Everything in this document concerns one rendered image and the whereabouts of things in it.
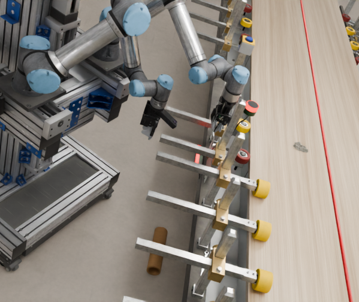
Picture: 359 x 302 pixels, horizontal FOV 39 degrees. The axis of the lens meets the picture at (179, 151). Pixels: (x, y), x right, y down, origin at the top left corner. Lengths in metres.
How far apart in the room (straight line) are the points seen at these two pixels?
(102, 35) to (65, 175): 1.27
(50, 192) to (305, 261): 1.48
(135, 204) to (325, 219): 1.34
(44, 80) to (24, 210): 1.03
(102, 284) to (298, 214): 1.16
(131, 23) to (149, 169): 1.76
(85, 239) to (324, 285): 1.46
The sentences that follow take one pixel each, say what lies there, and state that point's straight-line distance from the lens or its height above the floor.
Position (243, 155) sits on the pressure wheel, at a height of 0.90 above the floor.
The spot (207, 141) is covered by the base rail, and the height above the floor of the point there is 0.70.
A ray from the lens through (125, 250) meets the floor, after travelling 3.07.
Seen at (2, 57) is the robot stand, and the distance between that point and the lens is 2.59.
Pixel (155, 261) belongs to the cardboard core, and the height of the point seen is 0.08.
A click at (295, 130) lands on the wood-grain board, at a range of 2.88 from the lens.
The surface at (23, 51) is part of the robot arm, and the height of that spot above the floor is 1.23.
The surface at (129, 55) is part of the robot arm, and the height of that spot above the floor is 1.23.
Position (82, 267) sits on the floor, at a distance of 2.95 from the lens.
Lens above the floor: 2.40
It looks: 39 degrees down
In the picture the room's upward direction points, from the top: 22 degrees clockwise
